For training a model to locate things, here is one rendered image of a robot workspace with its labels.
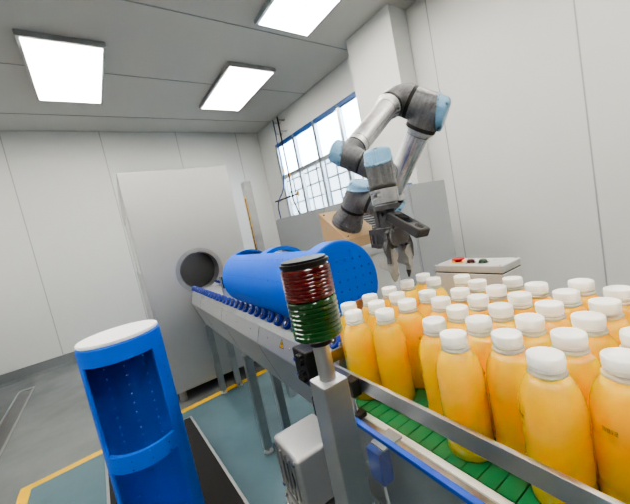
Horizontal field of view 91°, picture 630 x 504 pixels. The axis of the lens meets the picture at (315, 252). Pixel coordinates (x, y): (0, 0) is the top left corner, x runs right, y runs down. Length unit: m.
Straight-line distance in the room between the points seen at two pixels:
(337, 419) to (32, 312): 5.67
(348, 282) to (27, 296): 5.35
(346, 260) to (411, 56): 3.45
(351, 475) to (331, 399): 0.11
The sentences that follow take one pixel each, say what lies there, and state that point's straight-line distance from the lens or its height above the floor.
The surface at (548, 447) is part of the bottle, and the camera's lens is 0.50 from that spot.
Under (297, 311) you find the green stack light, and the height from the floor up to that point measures 1.20.
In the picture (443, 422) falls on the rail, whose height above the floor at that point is 0.97.
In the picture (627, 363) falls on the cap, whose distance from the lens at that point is 0.47.
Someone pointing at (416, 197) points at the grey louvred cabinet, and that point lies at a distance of 2.61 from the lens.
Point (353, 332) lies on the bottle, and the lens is 0.69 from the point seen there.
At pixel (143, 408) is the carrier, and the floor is 0.65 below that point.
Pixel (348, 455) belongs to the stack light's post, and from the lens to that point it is 0.47.
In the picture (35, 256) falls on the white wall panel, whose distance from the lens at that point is 5.92.
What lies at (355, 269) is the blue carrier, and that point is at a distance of 0.98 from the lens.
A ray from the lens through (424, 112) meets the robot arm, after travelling 1.25.
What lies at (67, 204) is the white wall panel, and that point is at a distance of 5.96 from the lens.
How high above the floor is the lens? 1.30
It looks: 5 degrees down
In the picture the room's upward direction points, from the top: 12 degrees counter-clockwise
